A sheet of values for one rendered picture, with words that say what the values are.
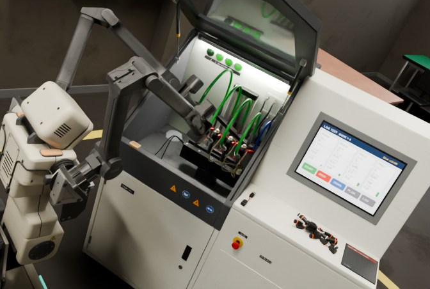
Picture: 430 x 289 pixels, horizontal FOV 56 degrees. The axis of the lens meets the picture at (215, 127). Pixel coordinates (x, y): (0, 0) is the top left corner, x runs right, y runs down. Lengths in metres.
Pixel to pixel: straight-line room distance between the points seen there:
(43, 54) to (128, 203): 2.09
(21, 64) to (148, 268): 2.26
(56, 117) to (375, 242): 1.49
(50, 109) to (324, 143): 1.20
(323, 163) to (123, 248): 1.21
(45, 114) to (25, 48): 2.46
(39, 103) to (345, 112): 1.28
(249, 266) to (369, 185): 0.68
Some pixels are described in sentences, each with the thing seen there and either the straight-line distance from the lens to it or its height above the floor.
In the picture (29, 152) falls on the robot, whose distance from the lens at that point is 1.45.
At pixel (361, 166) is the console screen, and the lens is 1.98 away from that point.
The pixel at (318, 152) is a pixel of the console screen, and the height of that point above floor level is 1.28.
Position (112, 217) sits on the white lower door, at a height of 0.46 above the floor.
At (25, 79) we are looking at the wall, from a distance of 4.04.
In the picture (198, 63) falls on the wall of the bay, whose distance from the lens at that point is 2.34.
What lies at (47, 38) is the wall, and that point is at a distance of 3.91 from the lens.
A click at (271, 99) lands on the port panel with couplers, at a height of 1.30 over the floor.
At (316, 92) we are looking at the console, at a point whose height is 1.51.
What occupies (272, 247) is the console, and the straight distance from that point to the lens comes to 1.95.
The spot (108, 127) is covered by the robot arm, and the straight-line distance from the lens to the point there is 1.30.
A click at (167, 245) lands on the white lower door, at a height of 0.51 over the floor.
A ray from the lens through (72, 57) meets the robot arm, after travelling 1.74.
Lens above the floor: 2.13
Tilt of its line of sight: 29 degrees down
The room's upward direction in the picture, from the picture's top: 22 degrees clockwise
